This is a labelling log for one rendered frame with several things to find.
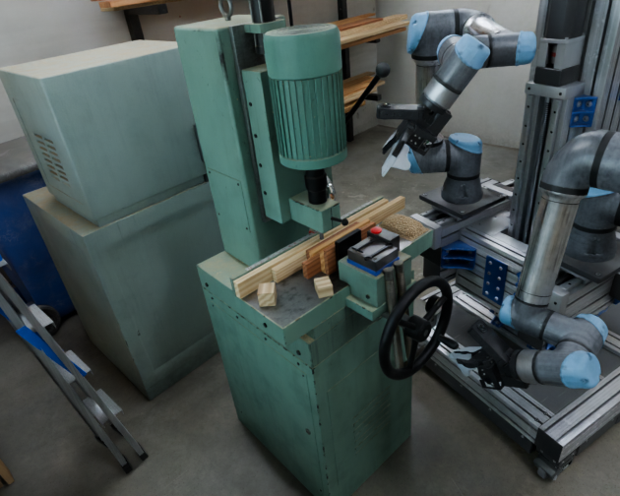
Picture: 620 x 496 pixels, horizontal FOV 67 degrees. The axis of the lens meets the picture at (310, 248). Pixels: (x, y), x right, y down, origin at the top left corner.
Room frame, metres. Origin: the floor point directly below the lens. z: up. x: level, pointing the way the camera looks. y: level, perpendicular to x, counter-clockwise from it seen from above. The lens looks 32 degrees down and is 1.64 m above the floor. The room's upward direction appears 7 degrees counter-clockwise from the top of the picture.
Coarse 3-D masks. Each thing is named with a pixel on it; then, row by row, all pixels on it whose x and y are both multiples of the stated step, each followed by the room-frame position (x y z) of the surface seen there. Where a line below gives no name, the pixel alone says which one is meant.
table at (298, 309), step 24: (408, 240) 1.18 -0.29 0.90; (288, 288) 1.01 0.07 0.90; (312, 288) 1.00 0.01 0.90; (336, 288) 0.99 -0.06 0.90; (240, 312) 1.00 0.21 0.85; (264, 312) 0.92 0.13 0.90; (288, 312) 0.91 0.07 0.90; (312, 312) 0.91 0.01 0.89; (336, 312) 0.96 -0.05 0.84; (360, 312) 0.94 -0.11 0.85; (384, 312) 0.94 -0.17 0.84; (288, 336) 0.86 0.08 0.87
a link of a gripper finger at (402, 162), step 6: (396, 144) 1.09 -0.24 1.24; (402, 150) 1.08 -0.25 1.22; (408, 150) 1.08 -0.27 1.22; (390, 156) 1.06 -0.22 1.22; (402, 156) 1.07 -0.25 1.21; (390, 162) 1.06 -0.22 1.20; (396, 162) 1.06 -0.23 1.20; (402, 162) 1.07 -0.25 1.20; (408, 162) 1.07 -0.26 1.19; (384, 168) 1.06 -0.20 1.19; (402, 168) 1.06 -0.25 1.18; (408, 168) 1.06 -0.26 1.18; (384, 174) 1.06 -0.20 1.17
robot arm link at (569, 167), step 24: (576, 144) 0.88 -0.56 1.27; (552, 168) 0.90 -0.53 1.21; (576, 168) 0.85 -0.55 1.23; (552, 192) 0.87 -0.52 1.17; (576, 192) 0.85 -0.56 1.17; (552, 216) 0.86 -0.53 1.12; (552, 240) 0.85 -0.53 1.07; (528, 264) 0.86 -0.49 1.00; (552, 264) 0.84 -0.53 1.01; (528, 288) 0.84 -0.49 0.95; (552, 288) 0.83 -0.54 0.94; (504, 312) 0.85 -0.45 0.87; (528, 312) 0.82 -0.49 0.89; (552, 312) 0.81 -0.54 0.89
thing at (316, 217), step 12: (300, 204) 1.17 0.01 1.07; (312, 204) 1.15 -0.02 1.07; (324, 204) 1.14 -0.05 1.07; (336, 204) 1.14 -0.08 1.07; (300, 216) 1.17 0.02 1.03; (312, 216) 1.13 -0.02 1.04; (324, 216) 1.11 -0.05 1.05; (336, 216) 1.13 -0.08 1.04; (312, 228) 1.14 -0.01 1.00; (324, 228) 1.10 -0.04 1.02
